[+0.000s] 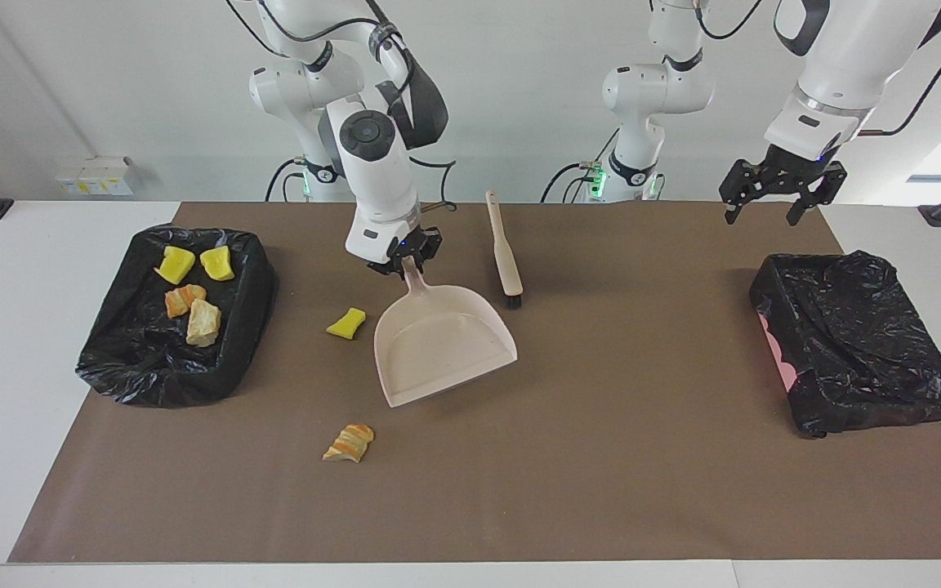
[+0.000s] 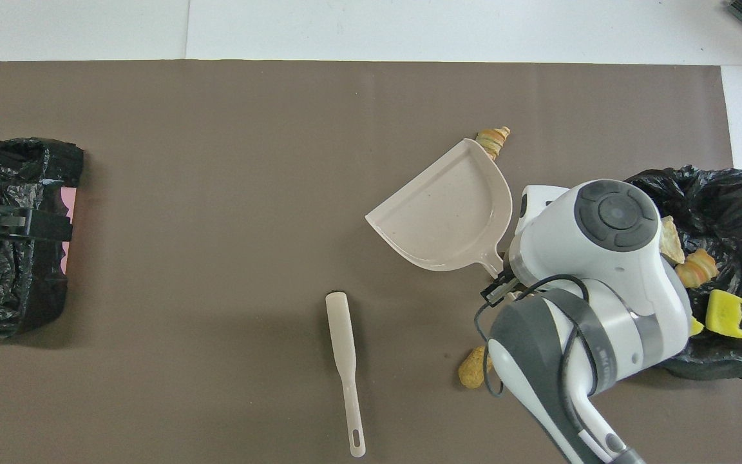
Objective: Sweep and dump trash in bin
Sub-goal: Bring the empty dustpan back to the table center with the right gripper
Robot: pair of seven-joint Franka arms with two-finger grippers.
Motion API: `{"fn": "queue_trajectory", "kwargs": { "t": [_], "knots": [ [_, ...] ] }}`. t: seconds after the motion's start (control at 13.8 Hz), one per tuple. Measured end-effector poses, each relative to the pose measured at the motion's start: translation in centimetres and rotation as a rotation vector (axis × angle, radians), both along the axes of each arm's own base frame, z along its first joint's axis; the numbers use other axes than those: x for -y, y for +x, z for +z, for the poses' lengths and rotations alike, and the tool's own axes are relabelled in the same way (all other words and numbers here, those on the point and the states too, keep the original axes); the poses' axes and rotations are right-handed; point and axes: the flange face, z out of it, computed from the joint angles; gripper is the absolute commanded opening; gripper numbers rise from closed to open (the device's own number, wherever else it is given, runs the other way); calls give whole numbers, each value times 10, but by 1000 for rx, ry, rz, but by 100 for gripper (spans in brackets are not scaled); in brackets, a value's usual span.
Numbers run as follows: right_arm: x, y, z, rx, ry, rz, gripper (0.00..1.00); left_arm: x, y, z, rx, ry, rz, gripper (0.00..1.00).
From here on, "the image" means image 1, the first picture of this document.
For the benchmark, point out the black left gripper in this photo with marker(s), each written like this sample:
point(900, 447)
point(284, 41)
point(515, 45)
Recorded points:
point(789, 167)

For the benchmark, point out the beige brush with black bristles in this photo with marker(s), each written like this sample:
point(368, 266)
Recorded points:
point(506, 261)

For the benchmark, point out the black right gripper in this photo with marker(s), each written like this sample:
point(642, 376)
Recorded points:
point(403, 247)

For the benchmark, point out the pale toy food piece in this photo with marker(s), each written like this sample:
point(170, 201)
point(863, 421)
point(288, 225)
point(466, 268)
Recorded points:
point(202, 324)

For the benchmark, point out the white wall socket box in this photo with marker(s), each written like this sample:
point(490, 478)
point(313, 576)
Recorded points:
point(95, 175)

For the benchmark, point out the small yellow sponge piece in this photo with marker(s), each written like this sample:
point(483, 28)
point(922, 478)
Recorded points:
point(346, 324)

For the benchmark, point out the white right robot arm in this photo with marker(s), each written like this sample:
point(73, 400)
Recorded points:
point(381, 180)

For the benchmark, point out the yellow sponge with green layer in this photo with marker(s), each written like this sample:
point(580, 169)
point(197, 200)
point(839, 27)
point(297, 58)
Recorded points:
point(175, 265)

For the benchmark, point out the brown paper table mat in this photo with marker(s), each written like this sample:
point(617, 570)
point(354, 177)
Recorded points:
point(601, 490)

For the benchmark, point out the yellow sponge chunk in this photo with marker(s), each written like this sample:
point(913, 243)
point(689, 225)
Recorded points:
point(217, 263)

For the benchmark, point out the striped toy croissant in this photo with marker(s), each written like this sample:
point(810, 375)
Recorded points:
point(350, 443)

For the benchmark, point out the bin lined with black bag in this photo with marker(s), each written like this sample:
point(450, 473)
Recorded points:
point(152, 367)

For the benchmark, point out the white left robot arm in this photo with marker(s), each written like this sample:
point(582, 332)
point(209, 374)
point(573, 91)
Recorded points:
point(838, 73)

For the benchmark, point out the beige plastic dustpan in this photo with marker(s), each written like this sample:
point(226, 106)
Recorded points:
point(438, 351)

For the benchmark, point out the pale orange toy pastry piece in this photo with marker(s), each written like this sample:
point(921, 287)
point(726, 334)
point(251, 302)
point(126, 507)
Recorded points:
point(183, 300)

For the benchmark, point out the pink bin with black bag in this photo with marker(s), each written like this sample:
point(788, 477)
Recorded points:
point(862, 343)

